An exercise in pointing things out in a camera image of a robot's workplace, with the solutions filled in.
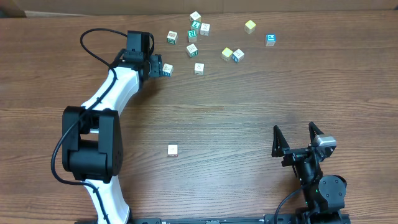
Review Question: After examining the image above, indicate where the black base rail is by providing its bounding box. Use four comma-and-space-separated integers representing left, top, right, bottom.
74, 213, 351, 224

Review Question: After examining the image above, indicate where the blue-sided wooden block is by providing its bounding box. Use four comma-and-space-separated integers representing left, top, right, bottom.
232, 49, 244, 63

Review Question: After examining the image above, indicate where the plain A wooden block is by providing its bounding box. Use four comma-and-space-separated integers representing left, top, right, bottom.
194, 63, 205, 75

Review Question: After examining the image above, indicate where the green B wooden block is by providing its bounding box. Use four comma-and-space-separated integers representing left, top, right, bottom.
167, 30, 178, 45

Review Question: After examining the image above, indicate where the white X wooden block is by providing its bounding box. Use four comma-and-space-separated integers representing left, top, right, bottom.
200, 23, 210, 36

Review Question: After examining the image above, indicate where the blue-edged wooden block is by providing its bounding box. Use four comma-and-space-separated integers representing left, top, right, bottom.
162, 63, 174, 77

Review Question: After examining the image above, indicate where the blue P wooden block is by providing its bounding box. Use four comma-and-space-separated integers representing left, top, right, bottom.
265, 34, 276, 47

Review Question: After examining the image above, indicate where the top white wooden block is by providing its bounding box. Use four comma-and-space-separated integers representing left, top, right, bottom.
190, 11, 201, 22

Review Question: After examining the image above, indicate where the red picture wooden block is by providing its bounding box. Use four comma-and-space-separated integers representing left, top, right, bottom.
167, 144, 178, 157

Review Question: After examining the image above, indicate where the green-edged wooden block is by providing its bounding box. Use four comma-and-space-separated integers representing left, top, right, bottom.
186, 44, 198, 58

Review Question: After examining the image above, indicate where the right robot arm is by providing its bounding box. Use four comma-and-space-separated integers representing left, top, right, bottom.
266, 122, 351, 224

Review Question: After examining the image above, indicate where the green R wooden block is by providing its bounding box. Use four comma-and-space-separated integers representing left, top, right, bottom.
187, 30, 197, 43

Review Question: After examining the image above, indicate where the green L wooden block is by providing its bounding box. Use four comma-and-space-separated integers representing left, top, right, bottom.
190, 21, 201, 32

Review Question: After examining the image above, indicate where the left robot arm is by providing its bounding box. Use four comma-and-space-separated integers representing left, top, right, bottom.
62, 50, 163, 223

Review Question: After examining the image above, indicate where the yellow block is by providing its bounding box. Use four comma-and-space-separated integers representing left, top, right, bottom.
244, 20, 256, 34
221, 47, 233, 62

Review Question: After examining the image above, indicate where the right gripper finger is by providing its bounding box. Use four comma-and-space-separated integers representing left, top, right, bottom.
271, 125, 290, 157
308, 121, 324, 144

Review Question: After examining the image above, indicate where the yellow top block upper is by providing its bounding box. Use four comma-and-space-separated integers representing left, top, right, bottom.
244, 20, 256, 34

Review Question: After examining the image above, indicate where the yellow top block lower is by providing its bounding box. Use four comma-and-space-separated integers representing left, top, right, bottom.
221, 47, 233, 62

